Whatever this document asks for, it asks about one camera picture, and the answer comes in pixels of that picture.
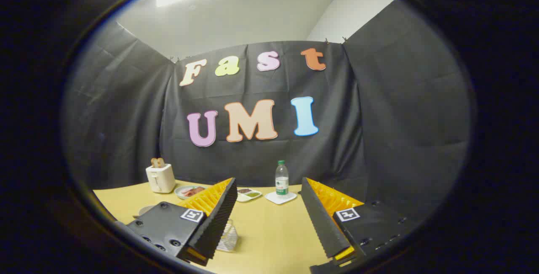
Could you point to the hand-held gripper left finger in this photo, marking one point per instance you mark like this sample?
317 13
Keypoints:
219 219

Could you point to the white divided condiment dish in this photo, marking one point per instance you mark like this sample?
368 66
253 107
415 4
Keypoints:
248 196

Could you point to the brown meat slice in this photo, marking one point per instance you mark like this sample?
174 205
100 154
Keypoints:
194 191

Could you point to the pale green plate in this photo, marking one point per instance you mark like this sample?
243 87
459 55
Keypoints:
180 194

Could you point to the large white plate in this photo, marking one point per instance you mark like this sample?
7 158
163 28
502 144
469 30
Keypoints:
144 211

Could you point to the cream toaster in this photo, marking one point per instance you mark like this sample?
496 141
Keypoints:
161 179

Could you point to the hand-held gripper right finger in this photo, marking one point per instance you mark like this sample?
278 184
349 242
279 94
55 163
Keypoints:
322 223

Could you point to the clear plastic water bottle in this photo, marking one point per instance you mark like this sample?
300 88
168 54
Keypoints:
281 181

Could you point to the brown toast slice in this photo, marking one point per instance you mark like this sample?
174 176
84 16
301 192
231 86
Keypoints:
158 163

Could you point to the metal perforated drainer basket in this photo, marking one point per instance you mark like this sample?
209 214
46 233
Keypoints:
228 238

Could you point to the white square coaster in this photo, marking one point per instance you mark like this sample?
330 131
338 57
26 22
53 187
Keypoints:
280 200

